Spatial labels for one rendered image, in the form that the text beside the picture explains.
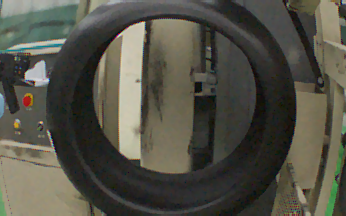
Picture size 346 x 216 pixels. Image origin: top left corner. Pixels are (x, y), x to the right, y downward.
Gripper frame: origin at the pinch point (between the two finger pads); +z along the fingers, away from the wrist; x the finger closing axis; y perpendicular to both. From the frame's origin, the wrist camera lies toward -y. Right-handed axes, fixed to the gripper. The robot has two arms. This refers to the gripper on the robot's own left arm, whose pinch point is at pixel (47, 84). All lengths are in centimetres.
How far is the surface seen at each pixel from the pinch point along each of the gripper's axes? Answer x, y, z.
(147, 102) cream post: 25.7, -5.9, 24.0
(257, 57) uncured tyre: -12.0, 14.3, 45.9
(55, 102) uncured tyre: -11.5, -1.4, 5.8
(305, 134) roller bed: 19, -6, 69
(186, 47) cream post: 25.7, 9.2, 31.3
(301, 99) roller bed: 19, 3, 65
